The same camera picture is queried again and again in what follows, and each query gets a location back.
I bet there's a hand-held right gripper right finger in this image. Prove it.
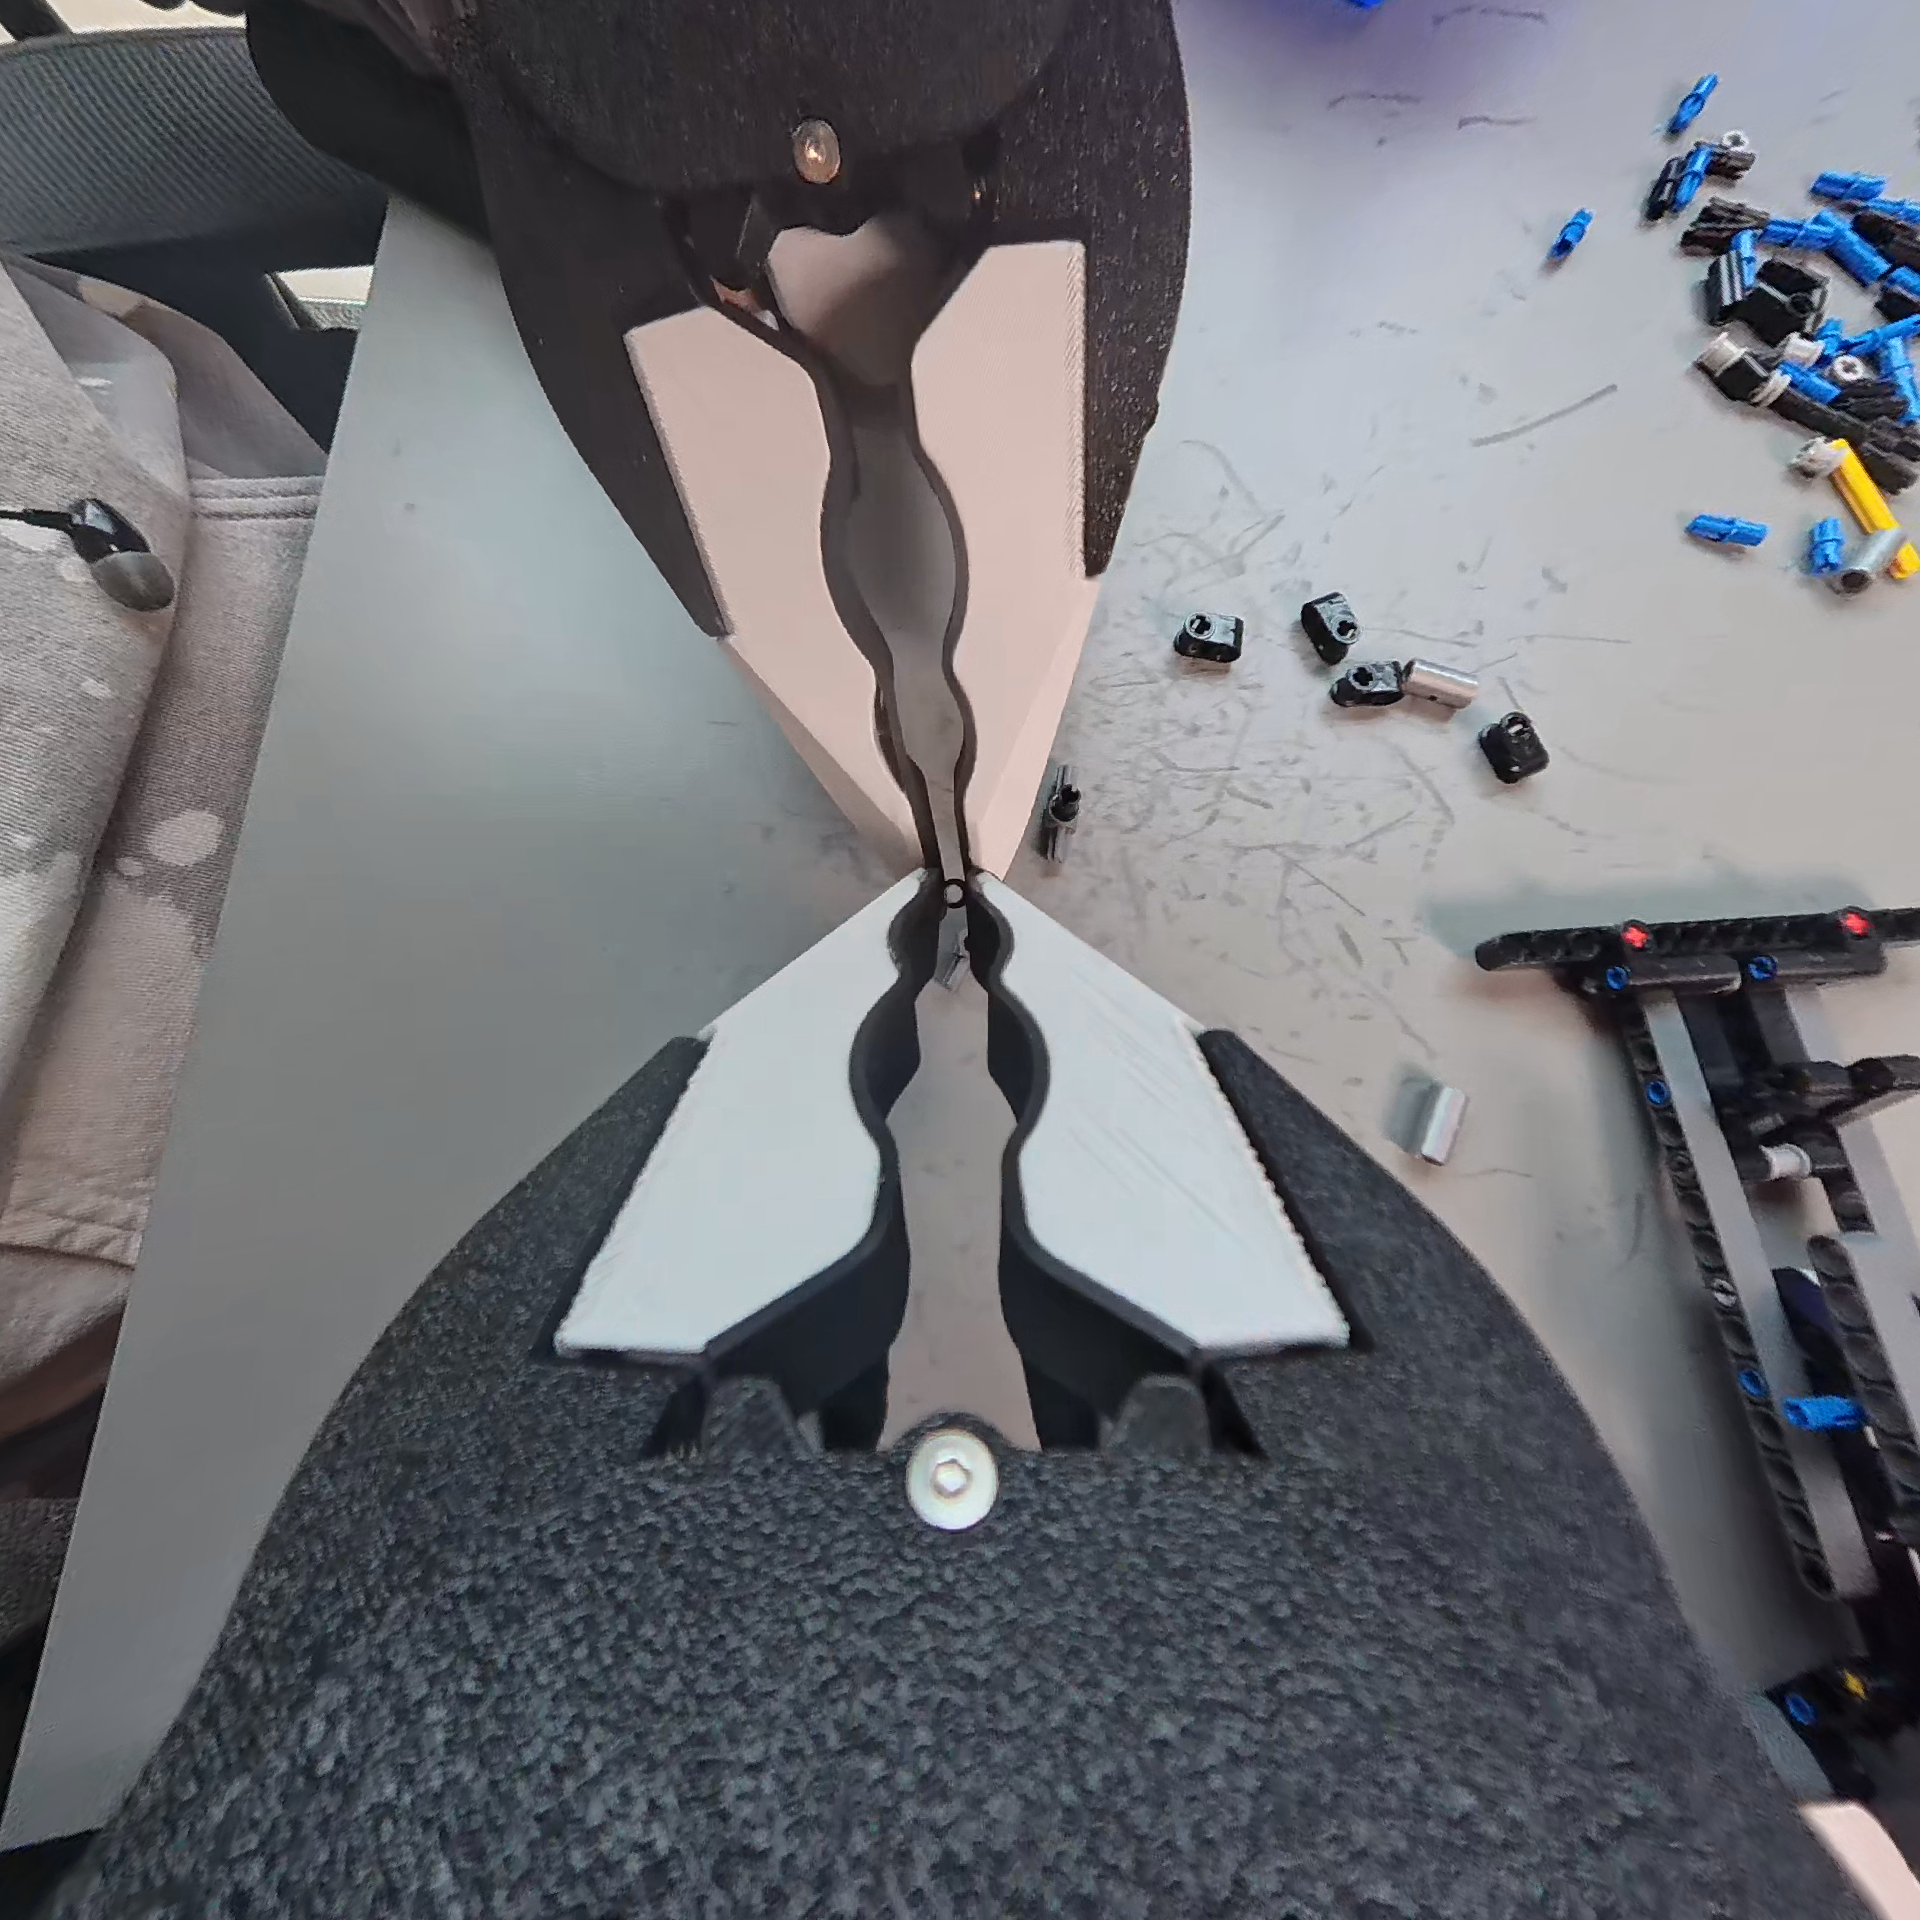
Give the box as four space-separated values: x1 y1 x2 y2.
964 879 1354 1453

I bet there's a pile of blue black pins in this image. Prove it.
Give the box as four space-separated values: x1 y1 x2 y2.
1546 72 1920 594

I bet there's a black earphone with cable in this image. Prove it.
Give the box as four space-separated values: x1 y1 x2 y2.
0 498 179 615

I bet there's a grey black toy chassis model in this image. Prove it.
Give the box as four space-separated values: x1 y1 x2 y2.
1475 903 1920 1802

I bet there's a grey mesh office chair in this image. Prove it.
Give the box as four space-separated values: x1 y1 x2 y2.
0 28 394 256

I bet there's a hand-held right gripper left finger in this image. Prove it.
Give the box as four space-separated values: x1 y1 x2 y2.
556 871 947 1453

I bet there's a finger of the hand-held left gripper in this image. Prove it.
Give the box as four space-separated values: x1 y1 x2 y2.
623 298 947 874
910 239 1107 888

